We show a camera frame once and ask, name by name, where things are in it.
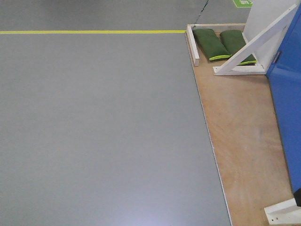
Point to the white triangular wooden brace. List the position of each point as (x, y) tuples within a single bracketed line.
[(231, 67)]

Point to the green sandbag of pair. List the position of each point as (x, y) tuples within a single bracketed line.
[(233, 41), (211, 45)]

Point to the wooden base platform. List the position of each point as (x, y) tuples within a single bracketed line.
[(243, 129)]

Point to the green sandbag right of pair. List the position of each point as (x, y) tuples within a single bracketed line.
[(233, 41)]

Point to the blue door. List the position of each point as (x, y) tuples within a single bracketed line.
[(284, 77)]

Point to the white near diagonal brace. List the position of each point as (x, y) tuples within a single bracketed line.
[(284, 213)]

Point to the white door frame panel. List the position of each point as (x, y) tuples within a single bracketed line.
[(262, 14)]

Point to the green sandbag left of pair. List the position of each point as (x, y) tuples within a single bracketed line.
[(211, 45)]

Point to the white short border rail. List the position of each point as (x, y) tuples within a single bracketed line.
[(192, 45)]

